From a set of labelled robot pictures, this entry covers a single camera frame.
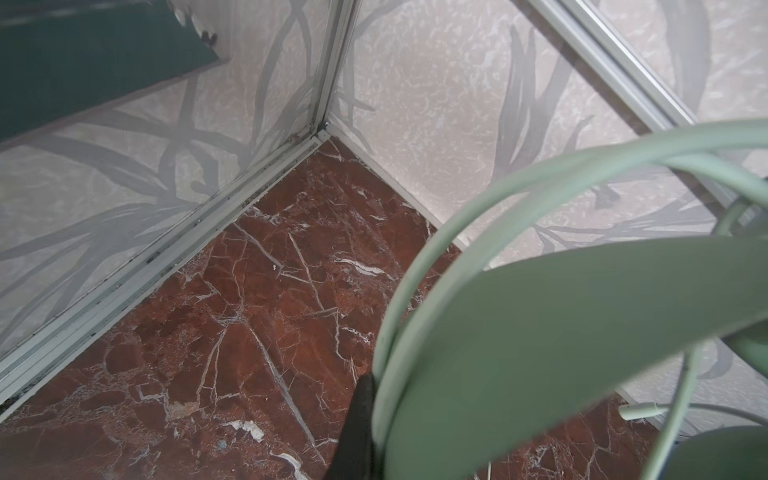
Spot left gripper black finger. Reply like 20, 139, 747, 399
323, 373, 381, 480

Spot mint green headphones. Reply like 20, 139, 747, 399
372, 119, 767, 479

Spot clear plastic wall bin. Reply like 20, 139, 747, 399
1, 1, 221, 150

